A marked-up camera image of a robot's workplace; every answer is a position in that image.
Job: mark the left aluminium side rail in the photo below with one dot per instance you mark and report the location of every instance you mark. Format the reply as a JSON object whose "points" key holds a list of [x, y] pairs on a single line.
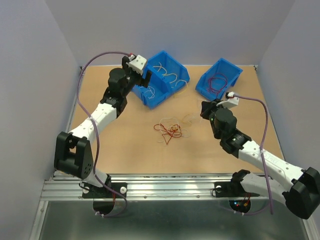
{"points": [[50, 113]]}

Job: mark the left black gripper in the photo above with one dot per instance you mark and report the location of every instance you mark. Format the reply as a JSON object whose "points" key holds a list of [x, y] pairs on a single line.
{"points": [[141, 81]]}

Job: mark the right aluminium side rail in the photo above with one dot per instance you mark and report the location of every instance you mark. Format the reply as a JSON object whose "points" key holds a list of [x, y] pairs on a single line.
{"points": [[309, 225]]}

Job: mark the aluminium side rail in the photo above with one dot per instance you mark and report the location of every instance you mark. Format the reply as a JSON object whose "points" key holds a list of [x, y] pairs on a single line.
{"points": [[50, 113], [309, 225]]}

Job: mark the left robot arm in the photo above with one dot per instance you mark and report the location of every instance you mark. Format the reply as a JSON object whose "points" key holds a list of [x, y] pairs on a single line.
{"points": [[73, 152]]}

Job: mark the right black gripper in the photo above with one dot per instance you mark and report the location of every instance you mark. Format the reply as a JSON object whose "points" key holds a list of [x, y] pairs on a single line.
{"points": [[208, 106]]}

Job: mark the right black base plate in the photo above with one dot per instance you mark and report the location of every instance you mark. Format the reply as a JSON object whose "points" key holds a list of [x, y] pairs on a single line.
{"points": [[227, 189]]}

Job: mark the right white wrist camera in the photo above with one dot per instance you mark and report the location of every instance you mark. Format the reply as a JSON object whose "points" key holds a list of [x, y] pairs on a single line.
{"points": [[231, 100]]}

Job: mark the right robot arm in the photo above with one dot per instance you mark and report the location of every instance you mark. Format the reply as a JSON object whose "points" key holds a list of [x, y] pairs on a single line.
{"points": [[295, 187]]}

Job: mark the aluminium mounting rail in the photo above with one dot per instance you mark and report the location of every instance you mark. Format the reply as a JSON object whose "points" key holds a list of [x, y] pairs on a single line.
{"points": [[148, 187]]}

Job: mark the large divided blue bin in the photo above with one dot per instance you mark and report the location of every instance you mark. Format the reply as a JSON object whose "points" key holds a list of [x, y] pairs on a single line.
{"points": [[168, 77]]}

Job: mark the small blue bin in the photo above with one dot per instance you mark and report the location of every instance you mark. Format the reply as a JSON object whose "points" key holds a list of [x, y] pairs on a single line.
{"points": [[216, 81]]}

